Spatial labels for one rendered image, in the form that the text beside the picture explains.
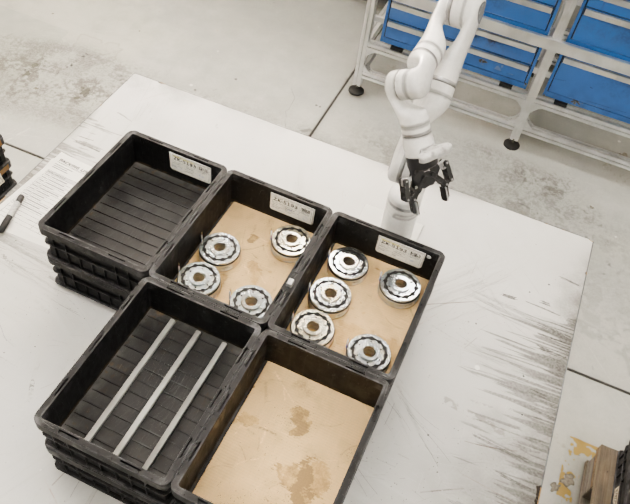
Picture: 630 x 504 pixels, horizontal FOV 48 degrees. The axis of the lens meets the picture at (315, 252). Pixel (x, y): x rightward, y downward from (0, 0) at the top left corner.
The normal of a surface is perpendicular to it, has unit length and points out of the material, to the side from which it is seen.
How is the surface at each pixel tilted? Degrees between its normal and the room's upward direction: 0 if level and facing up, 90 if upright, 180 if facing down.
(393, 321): 0
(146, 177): 0
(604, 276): 0
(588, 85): 90
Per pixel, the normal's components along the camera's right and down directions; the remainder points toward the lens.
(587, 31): -0.39, 0.68
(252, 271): 0.11, -0.64
